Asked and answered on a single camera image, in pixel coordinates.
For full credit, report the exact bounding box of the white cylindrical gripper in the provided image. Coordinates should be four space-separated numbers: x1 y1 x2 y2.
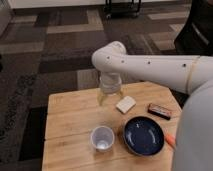
97 72 124 106

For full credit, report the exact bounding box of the orange pepper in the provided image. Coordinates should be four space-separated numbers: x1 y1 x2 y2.
165 133 176 148

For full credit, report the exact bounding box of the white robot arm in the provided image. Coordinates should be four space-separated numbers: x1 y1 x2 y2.
92 41 213 171

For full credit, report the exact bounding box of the white ceramic cup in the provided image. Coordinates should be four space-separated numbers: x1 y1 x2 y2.
90 126 115 152

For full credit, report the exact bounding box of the beige sponge block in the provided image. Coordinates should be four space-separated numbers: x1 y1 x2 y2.
116 96 136 114

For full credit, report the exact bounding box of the red brown chocolate bar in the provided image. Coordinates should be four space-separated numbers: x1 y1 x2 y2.
148 103 172 120

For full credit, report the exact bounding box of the dark blue bowl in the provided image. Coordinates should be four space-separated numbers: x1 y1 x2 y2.
123 116 164 156

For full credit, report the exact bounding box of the black metal cart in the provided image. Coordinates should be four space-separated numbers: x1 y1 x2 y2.
103 0 141 19

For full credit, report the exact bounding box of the black office chair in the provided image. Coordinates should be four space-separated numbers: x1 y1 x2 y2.
174 0 213 56

